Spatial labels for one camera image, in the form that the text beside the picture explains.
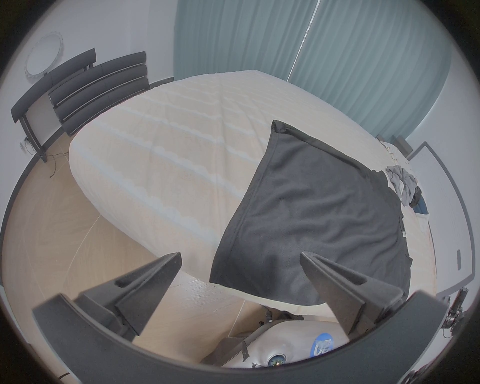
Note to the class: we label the grey bedside table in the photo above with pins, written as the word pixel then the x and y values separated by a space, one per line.
pixel 403 144

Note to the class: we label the black T-shirt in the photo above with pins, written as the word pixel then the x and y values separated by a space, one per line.
pixel 307 206

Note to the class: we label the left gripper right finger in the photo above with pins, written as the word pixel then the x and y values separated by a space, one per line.
pixel 337 285

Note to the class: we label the blue-green curtain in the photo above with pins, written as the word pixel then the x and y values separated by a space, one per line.
pixel 232 33
pixel 375 67

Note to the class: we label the bed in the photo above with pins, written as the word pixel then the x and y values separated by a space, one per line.
pixel 168 150

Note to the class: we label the white printed pillow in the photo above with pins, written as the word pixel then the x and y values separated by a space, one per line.
pixel 397 157

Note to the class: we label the pile of clothes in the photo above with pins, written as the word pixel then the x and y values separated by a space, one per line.
pixel 403 183

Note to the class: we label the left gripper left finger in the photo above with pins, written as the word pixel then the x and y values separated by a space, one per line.
pixel 150 288

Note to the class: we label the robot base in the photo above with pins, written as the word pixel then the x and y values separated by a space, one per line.
pixel 285 337

